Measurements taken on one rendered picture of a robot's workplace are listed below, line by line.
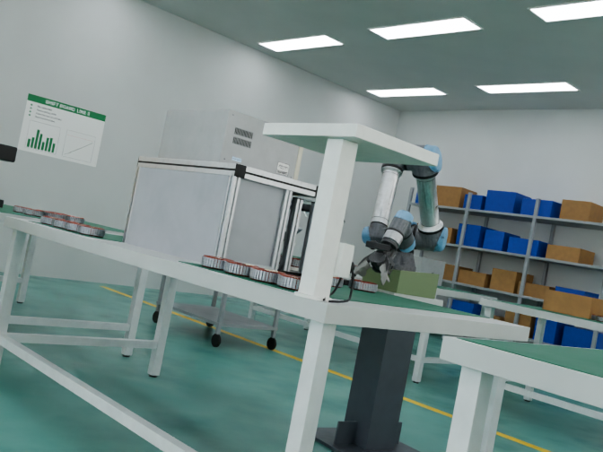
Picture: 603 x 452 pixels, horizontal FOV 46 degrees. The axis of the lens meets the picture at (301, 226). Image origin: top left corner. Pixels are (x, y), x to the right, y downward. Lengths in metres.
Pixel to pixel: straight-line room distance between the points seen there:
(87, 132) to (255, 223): 5.88
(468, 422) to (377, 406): 1.82
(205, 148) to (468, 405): 1.53
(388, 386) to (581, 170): 6.77
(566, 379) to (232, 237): 1.43
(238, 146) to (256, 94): 6.97
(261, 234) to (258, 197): 0.14
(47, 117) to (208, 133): 5.53
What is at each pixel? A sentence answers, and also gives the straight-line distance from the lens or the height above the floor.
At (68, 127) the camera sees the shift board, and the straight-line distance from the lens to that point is 8.23.
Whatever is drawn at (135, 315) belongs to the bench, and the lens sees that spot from 4.49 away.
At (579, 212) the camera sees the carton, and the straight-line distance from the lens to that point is 9.07.
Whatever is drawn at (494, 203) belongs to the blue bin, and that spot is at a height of 1.89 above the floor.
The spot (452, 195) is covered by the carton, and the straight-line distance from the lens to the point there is 10.03.
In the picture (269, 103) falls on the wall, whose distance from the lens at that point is 9.76.
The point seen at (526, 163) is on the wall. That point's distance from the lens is 10.16.
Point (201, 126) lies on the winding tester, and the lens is 2.75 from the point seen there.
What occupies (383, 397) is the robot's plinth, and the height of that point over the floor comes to 0.26.
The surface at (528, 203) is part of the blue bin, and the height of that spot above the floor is 1.94.
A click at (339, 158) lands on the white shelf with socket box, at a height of 1.12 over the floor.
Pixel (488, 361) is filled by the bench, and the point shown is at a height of 0.72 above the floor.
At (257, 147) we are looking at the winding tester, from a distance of 2.71.
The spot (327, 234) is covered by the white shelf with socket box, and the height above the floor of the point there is 0.92.
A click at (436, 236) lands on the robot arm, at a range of 3.29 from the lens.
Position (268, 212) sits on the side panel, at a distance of 2.60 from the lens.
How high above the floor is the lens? 0.88
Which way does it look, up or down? 1 degrees up
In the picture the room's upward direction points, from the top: 11 degrees clockwise
